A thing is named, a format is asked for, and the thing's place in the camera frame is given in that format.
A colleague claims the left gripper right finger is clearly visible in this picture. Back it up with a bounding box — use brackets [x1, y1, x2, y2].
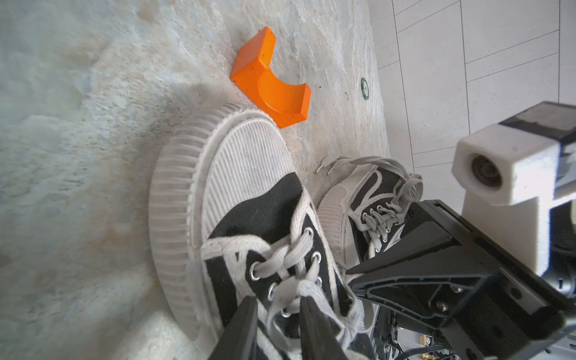
[299, 297, 347, 360]

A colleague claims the orange plastic clip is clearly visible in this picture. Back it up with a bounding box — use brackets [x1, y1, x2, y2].
[230, 26, 311, 129]

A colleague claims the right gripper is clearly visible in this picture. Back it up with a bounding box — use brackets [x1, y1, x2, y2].
[346, 200, 575, 359]

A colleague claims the black canvas sneaker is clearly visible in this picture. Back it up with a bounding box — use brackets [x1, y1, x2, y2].
[318, 155, 424, 270]
[148, 103, 376, 359]

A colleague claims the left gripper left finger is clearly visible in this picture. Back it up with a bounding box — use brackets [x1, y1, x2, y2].
[208, 296, 258, 360]

